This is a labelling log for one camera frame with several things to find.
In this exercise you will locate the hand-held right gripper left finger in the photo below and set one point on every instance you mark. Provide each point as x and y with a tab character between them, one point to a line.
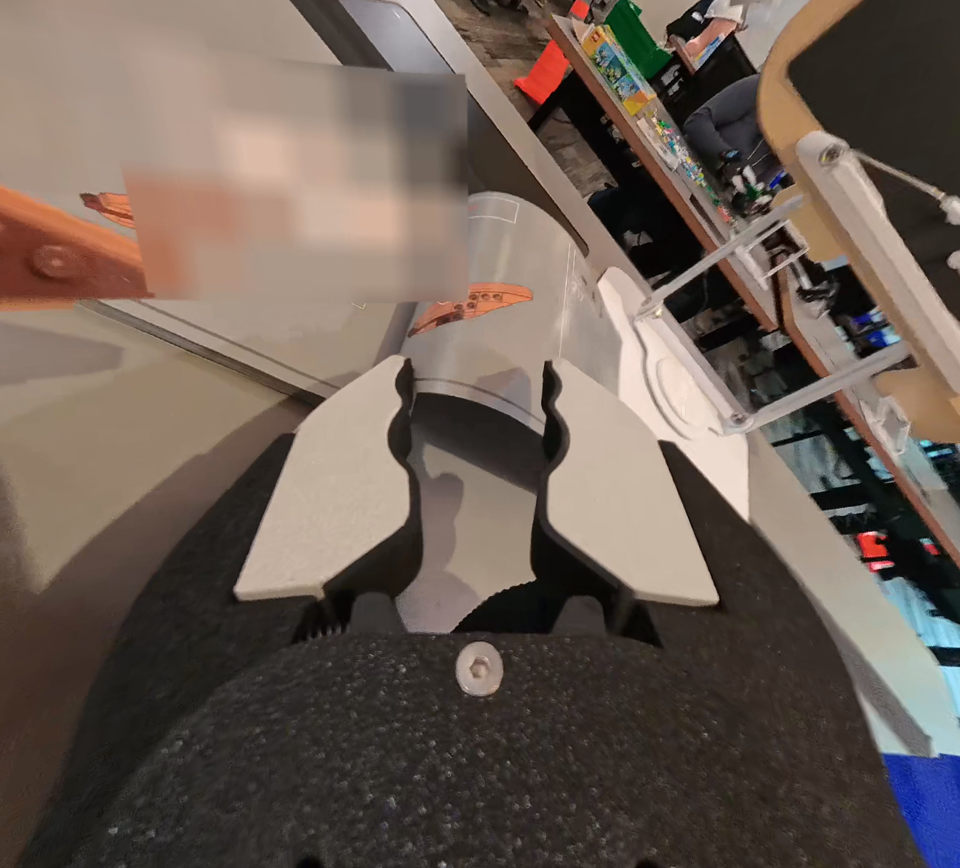
330	500

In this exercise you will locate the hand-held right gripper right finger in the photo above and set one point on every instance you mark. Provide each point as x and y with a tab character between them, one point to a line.
622	508

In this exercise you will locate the grey instruction booklet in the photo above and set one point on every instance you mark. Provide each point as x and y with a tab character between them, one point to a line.
510	260

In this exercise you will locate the brown brick assembly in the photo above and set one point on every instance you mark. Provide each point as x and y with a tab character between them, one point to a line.
60	253

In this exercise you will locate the blue plastic bin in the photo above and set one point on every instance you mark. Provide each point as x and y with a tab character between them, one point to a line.
926	815

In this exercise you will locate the long wood-edged table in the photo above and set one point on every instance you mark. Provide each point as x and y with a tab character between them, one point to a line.
670	158

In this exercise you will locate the printed toy box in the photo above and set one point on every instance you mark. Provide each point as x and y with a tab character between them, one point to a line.
619	69

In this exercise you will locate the orange plastic object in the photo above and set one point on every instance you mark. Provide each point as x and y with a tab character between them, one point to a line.
543	73

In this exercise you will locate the grey rounded flat pad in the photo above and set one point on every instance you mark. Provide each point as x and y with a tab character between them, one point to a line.
390	31

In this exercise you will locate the green plastic bin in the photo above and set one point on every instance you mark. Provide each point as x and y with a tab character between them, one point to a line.
637	31

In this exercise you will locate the wood-edged black board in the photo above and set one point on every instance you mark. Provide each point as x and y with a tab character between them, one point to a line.
884	57

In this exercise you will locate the white metal bracket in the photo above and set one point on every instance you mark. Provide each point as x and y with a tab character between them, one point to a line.
854	207

